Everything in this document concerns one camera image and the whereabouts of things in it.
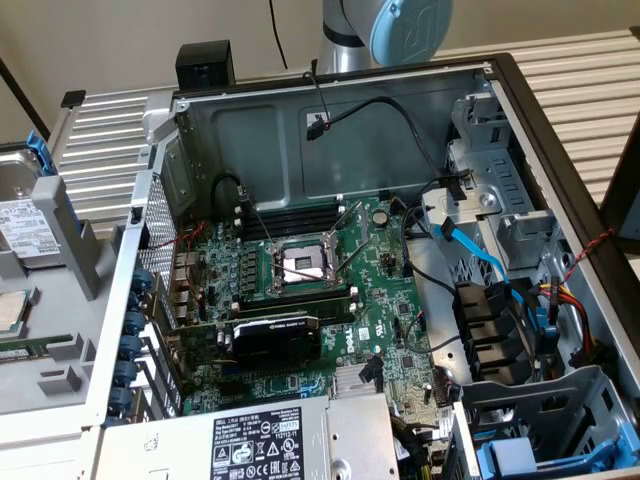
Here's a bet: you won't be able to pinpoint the dark brown post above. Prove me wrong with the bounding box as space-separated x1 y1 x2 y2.
598 110 640 242

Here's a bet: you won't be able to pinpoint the green Dell motherboard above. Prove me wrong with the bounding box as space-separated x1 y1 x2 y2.
174 194 454 441

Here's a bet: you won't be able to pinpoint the short black SATA wire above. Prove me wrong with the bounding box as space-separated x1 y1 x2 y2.
358 353 385 395

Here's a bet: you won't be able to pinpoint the black box mount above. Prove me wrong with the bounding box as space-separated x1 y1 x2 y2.
175 42 237 94

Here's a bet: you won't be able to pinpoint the light blue SATA wire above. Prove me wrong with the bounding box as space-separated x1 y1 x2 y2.
432 217 515 290

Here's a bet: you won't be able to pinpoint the hard disk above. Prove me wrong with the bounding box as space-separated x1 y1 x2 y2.
0 130 67 272

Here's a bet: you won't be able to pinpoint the green RAM stick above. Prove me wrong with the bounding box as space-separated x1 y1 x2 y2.
0 333 72 362
234 292 357 321

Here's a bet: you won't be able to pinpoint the open grey PC case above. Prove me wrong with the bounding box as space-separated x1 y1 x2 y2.
82 52 640 480

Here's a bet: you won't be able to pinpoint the black plastic fan shroud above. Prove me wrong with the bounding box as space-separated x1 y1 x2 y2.
452 281 532 387

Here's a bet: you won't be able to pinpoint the metal CPU socket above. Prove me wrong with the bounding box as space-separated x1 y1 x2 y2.
264 232 349 296

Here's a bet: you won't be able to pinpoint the red black twisted wire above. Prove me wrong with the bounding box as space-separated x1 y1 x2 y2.
561 226 617 290

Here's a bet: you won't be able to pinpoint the thin black red wire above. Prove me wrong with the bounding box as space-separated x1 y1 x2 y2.
303 71 335 132

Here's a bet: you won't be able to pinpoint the metal socket cover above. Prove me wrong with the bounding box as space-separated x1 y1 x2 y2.
325 201 374 259

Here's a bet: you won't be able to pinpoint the blue flat cable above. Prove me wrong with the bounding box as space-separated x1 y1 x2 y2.
517 287 559 347

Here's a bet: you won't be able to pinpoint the red yellow power wires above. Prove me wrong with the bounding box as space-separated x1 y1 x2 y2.
532 278 602 362

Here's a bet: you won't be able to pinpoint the long black connector wire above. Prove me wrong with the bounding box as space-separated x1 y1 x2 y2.
304 96 472 187

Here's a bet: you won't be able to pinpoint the braided yellow black cable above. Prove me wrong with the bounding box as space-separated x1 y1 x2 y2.
392 418 442 480

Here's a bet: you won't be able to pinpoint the grey power supply unit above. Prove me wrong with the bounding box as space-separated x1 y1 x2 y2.
102 392 401 480

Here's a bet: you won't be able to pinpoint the silver finned heatsink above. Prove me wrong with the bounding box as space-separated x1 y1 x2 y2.
333 363 384 399

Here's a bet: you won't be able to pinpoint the silver CPU chip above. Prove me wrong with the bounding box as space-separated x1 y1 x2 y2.
0 288 32 334

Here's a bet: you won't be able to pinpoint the thin black hanging cable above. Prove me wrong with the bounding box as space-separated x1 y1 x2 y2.
266 0 290 70

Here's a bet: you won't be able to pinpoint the empty blue disk carrier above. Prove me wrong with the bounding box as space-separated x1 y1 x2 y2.
472 419 640 480

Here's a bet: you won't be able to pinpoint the black graphics card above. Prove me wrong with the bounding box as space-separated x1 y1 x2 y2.
172 312 324 371

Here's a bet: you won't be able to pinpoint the thin metal locking lever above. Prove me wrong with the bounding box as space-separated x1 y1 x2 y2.
237 185 276 251

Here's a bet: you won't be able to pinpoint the thin black motherboard wire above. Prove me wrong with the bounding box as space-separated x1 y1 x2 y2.
399 310 427 354

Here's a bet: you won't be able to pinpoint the silver metal drive bracket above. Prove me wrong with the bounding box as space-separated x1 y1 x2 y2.
421 82 572 272

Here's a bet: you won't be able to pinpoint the grey plastic parts rack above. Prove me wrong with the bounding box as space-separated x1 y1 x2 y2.
0 174 132 416

